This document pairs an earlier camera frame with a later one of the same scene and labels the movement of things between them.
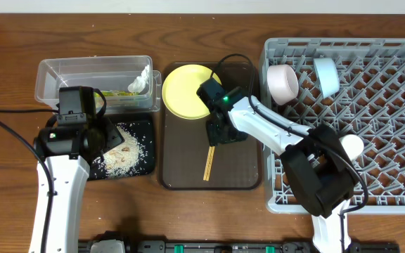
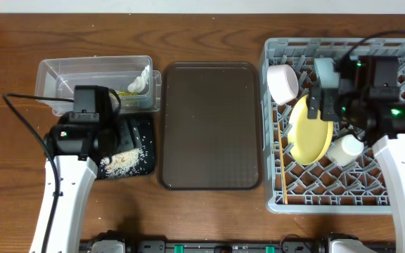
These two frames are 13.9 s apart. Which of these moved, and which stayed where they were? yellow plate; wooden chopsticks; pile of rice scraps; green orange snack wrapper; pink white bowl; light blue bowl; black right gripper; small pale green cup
Moved: wooden chopsticks; yellow plate; black right gripper
Stayed: small pale green cup; light blue bowl; green orange snack wrapper; pile of rice scraps; pink white bowl
